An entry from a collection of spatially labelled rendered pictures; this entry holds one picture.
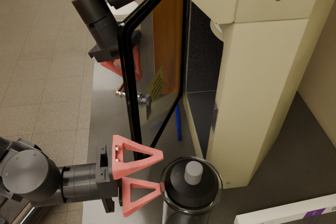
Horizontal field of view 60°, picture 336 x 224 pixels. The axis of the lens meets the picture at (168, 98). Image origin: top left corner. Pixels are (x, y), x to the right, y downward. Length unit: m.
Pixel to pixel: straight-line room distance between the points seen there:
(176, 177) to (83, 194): 0.15
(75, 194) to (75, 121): 1.79
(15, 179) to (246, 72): 0.36
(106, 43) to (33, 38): 2.73
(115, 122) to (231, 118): 0.45
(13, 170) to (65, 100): 2.03
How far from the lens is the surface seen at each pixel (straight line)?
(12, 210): 1.70
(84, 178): 0.47
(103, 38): 0.59
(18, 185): 0.42
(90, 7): 0.58
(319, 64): 1.04
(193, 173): 0.48
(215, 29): 0.58
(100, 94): 1.01
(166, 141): 0.85
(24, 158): 0.43
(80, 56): 2.88
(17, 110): 2.51
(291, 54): 0.50
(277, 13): 0.44
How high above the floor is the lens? 1.62
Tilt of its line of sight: 44 degrees down
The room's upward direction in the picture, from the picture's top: straight up
